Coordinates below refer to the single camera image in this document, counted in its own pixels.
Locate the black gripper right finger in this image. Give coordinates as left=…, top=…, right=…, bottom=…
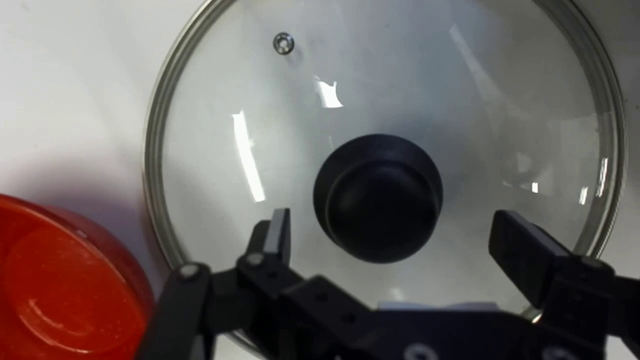
left=487, top=208, right=576, bottom=312

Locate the glass pot lid black knob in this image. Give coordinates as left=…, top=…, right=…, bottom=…
left=142, top=0, right=628, bottom=357

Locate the red bowl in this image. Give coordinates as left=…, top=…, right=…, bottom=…
left=0, top=193, right=157, bottom=360

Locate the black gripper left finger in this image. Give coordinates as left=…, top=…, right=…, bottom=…
left=255, top=207, right=294, bottom=267

